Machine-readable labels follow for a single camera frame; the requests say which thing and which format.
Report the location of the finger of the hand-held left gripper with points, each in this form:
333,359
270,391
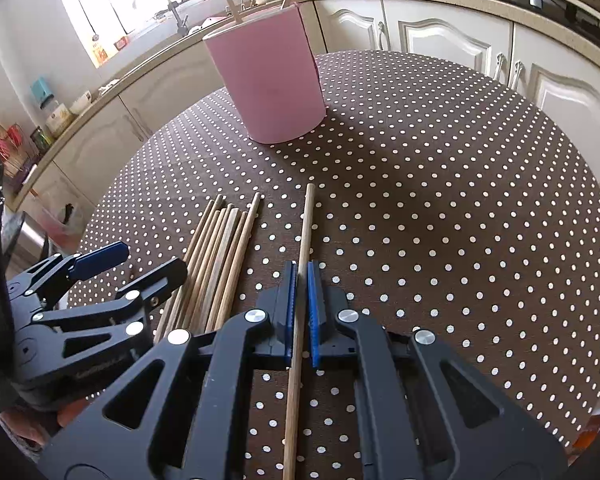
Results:
100,260
165,275

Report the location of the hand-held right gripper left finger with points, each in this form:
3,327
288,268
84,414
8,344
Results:
291,310

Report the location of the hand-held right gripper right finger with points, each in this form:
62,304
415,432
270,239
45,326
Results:
314,310

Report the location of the bunch of wooden chopsticks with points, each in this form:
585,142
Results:
220,260

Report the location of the pink utensil holder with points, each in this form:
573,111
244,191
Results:
270,75

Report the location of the clear plastic bag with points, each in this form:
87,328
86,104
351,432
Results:
60,222

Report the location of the green bottle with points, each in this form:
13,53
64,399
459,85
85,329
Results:
41,141

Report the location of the clear food jar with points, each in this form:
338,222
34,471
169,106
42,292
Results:
59,120

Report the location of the brown polka dot tablecloth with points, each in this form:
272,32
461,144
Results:
430,210

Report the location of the teal box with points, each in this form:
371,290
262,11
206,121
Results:
42,90

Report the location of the orange label bottle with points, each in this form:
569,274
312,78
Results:
98,52

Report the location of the small red packet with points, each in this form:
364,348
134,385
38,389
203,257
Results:
120,43

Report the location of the metal sink faucet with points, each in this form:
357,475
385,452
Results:
177,15

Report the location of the row of cream cabinet doors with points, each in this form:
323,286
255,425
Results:
455,35

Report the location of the beige kitchen countertop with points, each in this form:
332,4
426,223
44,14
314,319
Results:
570,36

